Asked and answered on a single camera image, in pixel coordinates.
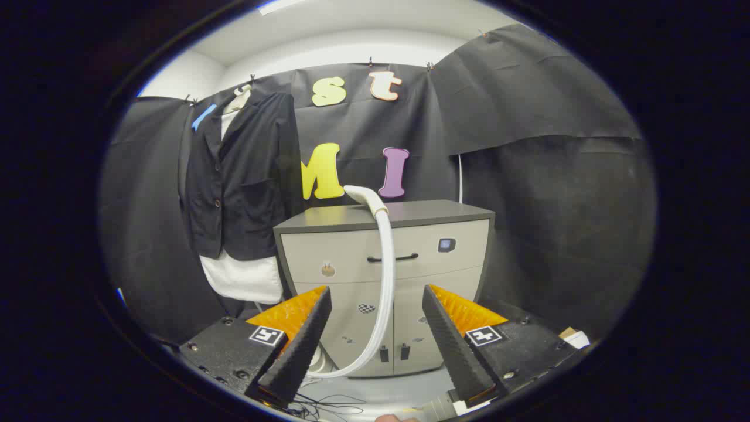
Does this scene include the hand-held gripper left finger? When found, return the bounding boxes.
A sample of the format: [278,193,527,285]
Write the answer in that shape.
[179,285,333,409]

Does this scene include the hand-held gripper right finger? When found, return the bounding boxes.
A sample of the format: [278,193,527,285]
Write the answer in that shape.
[422,284,579,409]

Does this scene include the white shirt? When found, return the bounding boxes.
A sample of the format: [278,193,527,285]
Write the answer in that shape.
[199,108,285,305]

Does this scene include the white garment steamer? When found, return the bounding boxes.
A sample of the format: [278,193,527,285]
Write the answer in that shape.
[306,185,397,379]

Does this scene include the black suit jacket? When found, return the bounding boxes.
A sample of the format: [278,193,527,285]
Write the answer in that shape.
[179,91,303,262]

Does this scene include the cream clothes hanger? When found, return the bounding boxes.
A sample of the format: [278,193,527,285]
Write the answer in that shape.
[229,84,254,114]

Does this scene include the grey cabinet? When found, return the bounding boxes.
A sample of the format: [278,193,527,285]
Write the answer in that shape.
[274,199,496,379]

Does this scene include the cardboard and paper scraps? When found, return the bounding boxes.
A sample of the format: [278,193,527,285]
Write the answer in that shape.
[558,326,591,350]

